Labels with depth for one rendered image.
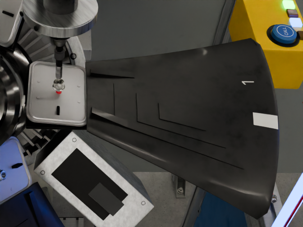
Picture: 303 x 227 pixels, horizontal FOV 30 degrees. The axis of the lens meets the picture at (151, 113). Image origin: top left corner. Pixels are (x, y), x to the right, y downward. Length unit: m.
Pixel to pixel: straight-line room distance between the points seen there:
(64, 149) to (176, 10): 0.81
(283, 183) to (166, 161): 1.57
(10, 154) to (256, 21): 0.49
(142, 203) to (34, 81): 0.23
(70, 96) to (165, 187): 1.42
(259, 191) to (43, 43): 0.32
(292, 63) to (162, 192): 1.13
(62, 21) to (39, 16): 0.02
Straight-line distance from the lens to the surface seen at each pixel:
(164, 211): 1.96
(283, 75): 0.97
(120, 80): 0.64
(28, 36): 0.73
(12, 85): 0.56
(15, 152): 0.67
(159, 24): 1.49
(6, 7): 0.61
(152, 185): 2.01
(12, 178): 0.66
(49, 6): 0.53
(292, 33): 0.95
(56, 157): 0.73
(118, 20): 1.47
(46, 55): 0.73
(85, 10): 0.54
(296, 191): 0.85
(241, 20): 1.00
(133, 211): 0.76
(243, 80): 0.69
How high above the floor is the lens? 1.64
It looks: 48 degrees down
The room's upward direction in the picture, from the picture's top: 12 degrees clockwise
